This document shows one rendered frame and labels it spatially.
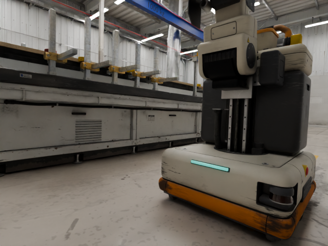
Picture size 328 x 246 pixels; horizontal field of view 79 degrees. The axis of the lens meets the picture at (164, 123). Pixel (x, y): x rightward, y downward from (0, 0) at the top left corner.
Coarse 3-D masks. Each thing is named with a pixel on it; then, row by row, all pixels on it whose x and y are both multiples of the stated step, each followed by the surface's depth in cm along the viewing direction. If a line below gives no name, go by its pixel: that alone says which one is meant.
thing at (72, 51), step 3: (72, 48) 120; (66, 51) 126; (69, 51) 123; (72, 51) 120; (75, 51) 121; (60, 54) 133; (63, 54) 129; (66, 54) 126; (69, 54) 123; (72, 54) 123; (75, 54) 122; (60, 57) 133; (63, 57) 130; (66, 57) 130; (69, 57) 130
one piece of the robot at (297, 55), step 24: (288, 48) 94; (288, 72) 94; (216, 96) 120; (264, 96) 101; (288, 96) 94; (216, 120) 112; (240, 120) 106; (264, 120) 101; (288, 120) 94; (216, 144) 114; (240, 144) 106; (264, 144) 102; (288, 144) 94
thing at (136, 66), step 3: (126, 66) 166; (129, 66) 163; (132, 66) 160; (135, 66) 158; (138, 66) 158; (120, 69) 172; (123, 69) 168; (126, 69) 166; (129, 69) 164; (132, 69) 164; (108, 72) 184; (111, 72) 181
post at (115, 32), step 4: (116, 32) 170; (116, 36) 170; (116, 40) 170; (116, 44) 170; (112, 48) 172; (116, 48) 171; (112, 52) 172; (116, 52) 171; (112, 56) 172; (116, 56) 171; (112, 60) 172; (116, 60) 171; (116, 64) 172; (112, 72) 172; (116, 72) 172; (112, 76) 172; (116, 76) 172; (112, 80) 172; (116, 80) 172
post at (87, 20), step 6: (84, 18) 152; (84, 24) 152; (90, 24) 153; (84, 30) 153; (90, 30) 153; (84, 36) 153; (90, 36) 153; (84, 42) 153; (90, 42) 153; (84, 48) 153; (90, 48) 154; (84, 54) 153; (90, 54) 154; (84, 60) 153; (84, 72) 154
